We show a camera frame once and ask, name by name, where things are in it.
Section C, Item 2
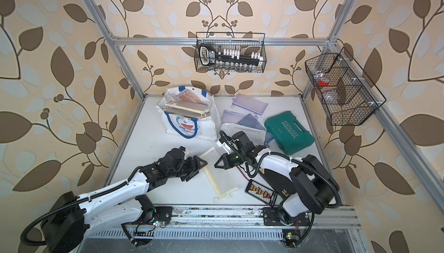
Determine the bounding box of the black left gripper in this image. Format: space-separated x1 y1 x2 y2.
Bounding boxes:
166 155 209 181

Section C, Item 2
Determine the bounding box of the black charger board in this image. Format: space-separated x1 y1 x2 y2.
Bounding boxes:
238 166 278 207

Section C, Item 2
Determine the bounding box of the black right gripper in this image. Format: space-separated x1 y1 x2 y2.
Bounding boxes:
214 150 246 169

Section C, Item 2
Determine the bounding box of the yellow mesh pouch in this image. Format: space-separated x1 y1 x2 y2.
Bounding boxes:
200 147 238 203
163 101 210 119

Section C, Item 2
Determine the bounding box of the purple mesh pouch near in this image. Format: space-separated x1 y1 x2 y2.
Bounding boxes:
221 110 246 124

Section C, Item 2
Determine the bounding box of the pink mesh pouch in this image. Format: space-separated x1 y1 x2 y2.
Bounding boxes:
174 89 208 105

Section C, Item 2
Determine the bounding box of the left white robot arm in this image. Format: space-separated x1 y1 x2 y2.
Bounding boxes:
20 147 208 253

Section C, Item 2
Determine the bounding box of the green plastic tool case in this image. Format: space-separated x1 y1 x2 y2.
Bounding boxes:
264 111 315 155

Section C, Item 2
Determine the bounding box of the black wire basket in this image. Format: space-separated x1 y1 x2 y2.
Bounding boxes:
194 31 267 73
305 48 386 126

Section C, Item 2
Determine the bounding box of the black box yellow label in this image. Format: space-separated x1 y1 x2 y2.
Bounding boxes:
260 169 297 199

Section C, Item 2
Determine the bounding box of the purple mesh pouch far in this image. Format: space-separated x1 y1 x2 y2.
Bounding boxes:
231 94 269 116

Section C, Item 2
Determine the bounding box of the black wire basket back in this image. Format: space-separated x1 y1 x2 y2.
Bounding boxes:
194 31 267 73

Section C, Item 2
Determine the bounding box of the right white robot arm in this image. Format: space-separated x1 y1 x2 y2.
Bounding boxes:
215 131 342 225

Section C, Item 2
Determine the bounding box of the black wire basket right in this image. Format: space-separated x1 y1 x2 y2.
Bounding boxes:
305 48 386 126

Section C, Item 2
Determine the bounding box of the white Doraemon canvas bag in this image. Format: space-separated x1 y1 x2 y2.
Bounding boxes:
156 86 221 142

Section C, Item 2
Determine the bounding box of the purple mesh pouch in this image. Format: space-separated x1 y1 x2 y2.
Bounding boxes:
221 110 246 124
231 94 269 116

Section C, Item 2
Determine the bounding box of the aluminium frame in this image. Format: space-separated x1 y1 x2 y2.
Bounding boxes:
62 0 444 253

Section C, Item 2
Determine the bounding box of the blue-grey mesh pouch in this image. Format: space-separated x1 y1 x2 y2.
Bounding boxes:
237 114 265 130

